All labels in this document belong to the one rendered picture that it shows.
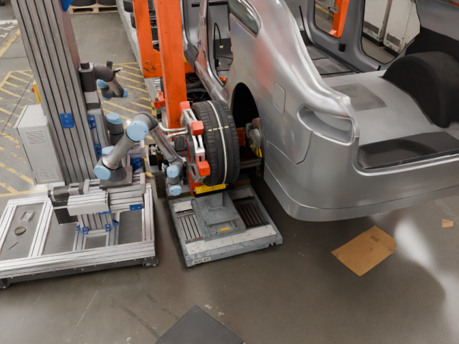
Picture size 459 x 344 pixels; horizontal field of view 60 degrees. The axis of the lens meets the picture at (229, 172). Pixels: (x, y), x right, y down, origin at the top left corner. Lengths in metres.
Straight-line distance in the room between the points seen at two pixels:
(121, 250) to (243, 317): 1.05
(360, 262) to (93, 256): 2.10
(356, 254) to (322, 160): 1.46
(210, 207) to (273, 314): 1.05
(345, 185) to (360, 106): 1.25
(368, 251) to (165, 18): 2.45
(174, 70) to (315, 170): 1.50
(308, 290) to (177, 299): 0.99
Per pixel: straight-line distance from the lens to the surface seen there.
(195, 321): 2.57
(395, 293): 3.34
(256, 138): 3.10
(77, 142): 2.94
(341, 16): 6.01
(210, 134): 2.79
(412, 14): 7.63
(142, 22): 5.08
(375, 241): 3.66
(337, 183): 2.28
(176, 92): 3.29
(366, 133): 3.25
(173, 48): 3.16
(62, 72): 2.75
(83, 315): 3.18
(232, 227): 3.36
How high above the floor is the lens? 2.47
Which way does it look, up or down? 35 degrees down
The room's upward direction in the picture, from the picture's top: straight up
